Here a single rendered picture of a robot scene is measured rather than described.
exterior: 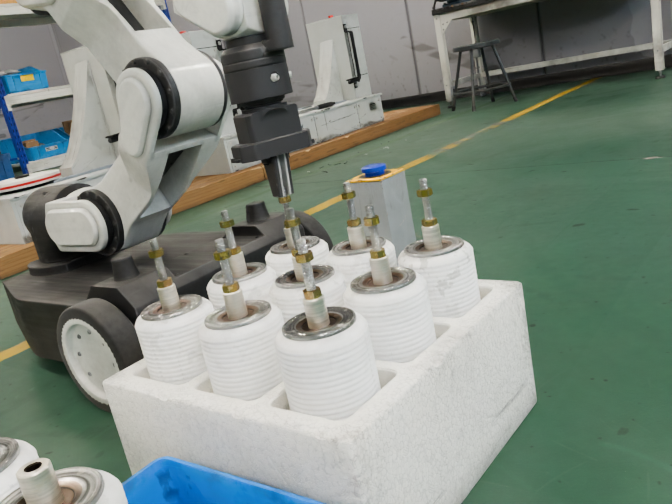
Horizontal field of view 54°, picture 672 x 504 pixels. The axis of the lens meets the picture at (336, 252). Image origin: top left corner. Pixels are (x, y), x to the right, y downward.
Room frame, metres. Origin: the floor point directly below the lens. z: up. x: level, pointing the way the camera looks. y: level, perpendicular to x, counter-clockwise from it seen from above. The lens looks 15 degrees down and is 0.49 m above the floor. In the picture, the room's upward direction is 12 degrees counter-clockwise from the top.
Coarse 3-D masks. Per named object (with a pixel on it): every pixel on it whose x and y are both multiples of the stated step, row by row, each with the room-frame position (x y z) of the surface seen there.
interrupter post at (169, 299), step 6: (162, 288) 0.76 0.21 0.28; (168, 288) 0.76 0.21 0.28; (174, 288) 0.76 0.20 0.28; (162, 294) 0.76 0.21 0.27; (168, 294) 0.76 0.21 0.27; (174, 294) 0.76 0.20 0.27; (162, 300) 0.76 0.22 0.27; (168, 300) 0.76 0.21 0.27; (174, 300) 0.76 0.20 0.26; (162, 306) 0.76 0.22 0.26; (168, 306) 0.76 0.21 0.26; (174, 306) 0.76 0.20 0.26; (180, 306) 0.77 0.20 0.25
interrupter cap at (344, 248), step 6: (348, 240) 0.90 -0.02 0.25; (366, 240) 0.89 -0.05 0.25; (384, 240) 0.86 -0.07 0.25; (336, 246) 0.89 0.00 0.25; (342, 246) 0.88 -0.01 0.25; (348, 246) 0.88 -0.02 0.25; (366, 246) 0.87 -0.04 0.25; (336, 252) 0.85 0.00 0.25; (342, 252) 0.85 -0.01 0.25; (348, 252) 0.84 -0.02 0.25; (354, 252) 0.83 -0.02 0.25; (360, 252) 0.83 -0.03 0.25; (366, 252) 0.83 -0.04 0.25
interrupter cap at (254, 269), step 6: (246, 264) 0.89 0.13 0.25; (252, 264) 0.88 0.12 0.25; (258, 264) 0.88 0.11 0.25; (264, 264) 0.87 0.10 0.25; (252, 270) 0.86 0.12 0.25; (258, 270) 0.85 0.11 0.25; (264, 270) 0.84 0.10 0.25; (216, 276) 0.86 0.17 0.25; (222, 276) 0.86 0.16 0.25; (240, 276) 0.85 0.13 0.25; (246, 276) 0.83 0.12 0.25; (252, 276) 0.83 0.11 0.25; (216, 282) 0.83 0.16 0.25; (222, 282) 0.83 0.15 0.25
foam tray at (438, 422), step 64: (448, 320) 0.72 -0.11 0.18; (512, 320) 0.77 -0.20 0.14; (128, 384) 0.73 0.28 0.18; (192, 384) 0.69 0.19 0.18; (384, 384) 0.64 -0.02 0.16; (448, 384) 0.64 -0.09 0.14; (512, 384) 0.75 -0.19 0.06; (128, 448) 0.75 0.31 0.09; (192, 448) 0.66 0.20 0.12; (256, 448) 0.59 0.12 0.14; (320, 448) 0.53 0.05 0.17; (384, 448) 0.54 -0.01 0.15; (448, 448) 0.62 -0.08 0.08
